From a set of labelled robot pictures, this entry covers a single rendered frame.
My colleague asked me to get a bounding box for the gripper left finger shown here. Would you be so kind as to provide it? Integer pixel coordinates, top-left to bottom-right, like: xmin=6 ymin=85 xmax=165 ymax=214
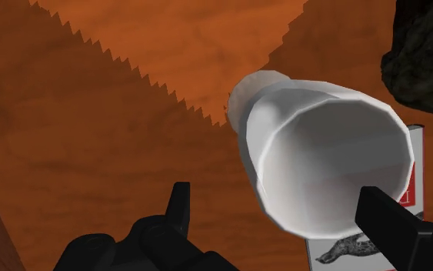
xmin=52 ymin=181 xmax=239 ymax=271

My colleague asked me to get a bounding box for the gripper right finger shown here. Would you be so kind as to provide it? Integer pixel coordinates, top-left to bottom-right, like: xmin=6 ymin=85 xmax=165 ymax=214
xmin=355 ymin=186 xmax=433 ymax=271

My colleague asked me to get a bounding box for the white cup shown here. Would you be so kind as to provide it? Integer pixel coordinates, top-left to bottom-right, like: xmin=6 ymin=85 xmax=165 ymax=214
xmin=226 ymin=69 xmax=416 ymax=240

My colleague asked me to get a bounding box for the black rough rock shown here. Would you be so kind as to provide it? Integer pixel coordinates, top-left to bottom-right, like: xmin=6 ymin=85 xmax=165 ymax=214
xmin=380 ymin=0 xmax=433 ymax=122

